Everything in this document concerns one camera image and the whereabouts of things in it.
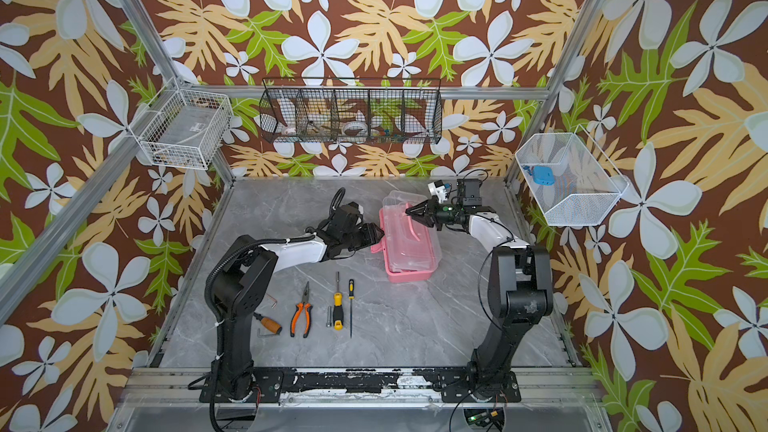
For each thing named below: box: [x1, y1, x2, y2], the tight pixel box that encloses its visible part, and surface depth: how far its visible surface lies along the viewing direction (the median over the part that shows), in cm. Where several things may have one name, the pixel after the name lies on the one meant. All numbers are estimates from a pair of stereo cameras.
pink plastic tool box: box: [370, 190, 442, 283], surface depth 89 cm
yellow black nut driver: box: [333, 271, 344, 331], surface depth 88 cm
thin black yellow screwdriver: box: [348, 279, 355, 338], surface depth 92 cm
